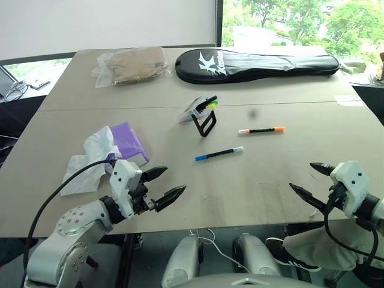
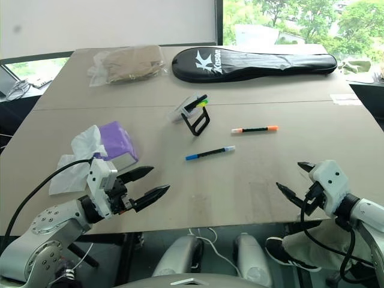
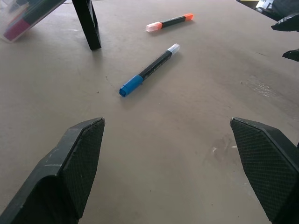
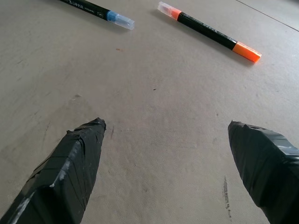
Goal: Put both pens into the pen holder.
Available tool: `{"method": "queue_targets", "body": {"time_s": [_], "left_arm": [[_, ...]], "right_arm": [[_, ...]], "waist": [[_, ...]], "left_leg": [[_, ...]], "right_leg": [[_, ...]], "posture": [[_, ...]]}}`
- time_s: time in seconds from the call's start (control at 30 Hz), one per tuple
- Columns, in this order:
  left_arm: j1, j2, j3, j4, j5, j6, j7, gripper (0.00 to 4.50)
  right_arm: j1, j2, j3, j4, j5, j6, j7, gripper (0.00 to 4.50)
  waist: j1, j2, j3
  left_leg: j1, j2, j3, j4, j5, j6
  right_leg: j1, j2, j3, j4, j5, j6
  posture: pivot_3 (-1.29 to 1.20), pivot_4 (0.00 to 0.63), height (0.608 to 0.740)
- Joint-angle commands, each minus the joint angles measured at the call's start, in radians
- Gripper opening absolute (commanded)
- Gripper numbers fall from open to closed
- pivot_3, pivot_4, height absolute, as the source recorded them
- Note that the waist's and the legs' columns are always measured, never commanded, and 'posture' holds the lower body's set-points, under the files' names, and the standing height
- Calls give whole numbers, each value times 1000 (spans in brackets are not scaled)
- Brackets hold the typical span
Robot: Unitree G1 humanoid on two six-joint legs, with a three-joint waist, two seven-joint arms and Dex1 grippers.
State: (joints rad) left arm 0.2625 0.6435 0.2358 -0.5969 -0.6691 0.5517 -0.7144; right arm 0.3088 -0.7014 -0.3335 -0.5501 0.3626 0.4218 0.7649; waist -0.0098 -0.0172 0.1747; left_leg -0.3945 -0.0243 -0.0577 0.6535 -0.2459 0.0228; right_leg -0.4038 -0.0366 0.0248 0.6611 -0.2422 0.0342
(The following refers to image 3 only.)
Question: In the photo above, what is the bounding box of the clear plastic marker case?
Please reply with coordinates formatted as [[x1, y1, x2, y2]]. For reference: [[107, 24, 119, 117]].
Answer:
[[0, 0, 66, 44]]

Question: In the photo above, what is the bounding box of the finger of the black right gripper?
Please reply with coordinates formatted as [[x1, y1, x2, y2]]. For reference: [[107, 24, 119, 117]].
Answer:
[[282, 48, 299, 62], [271, 13, 299, 32]]

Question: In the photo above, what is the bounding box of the black stand leg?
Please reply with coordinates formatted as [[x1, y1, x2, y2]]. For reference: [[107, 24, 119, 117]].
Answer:
[[71, 0, 102, 51]]

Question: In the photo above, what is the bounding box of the orange capped black marker pen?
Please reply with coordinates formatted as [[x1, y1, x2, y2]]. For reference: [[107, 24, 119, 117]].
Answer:
[[145, 13, 194, 33]]

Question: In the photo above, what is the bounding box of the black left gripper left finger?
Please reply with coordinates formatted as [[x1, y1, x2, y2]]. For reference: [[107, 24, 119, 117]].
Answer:
[[0, 117, 106, 224]]

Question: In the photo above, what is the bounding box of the blue capped black marker pen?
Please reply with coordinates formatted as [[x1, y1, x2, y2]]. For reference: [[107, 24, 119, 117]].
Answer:
[[119, 43, 181, 98]]

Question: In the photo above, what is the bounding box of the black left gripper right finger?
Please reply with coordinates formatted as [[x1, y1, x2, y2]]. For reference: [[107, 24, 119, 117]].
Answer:
[[229, 117, 299, 224]]

